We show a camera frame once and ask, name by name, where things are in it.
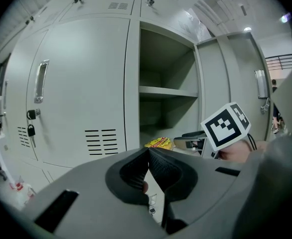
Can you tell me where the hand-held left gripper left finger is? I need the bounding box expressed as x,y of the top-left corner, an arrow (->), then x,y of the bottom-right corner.
105,147 -> 150,206

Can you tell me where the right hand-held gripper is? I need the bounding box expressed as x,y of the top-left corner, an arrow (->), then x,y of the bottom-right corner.
173,102 -> 252,159

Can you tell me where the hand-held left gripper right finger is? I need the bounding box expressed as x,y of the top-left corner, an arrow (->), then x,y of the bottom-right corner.
148,147 -> 198,235

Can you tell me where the yellow snack packet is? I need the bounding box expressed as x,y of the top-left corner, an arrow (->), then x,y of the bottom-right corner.
144,136 -> 174,151

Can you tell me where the grey metal locker cabinet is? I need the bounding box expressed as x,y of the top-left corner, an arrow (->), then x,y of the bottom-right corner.
0,0 -> 274,224

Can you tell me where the person's right forearm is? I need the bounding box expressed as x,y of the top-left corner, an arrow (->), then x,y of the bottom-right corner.
219,140 -> 270,163

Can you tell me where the black metal railing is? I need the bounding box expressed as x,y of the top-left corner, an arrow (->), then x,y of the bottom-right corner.
265,54 -> 292,72

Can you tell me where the red handle water jug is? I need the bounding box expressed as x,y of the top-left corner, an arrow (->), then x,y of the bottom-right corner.
8,180 -> 36,206

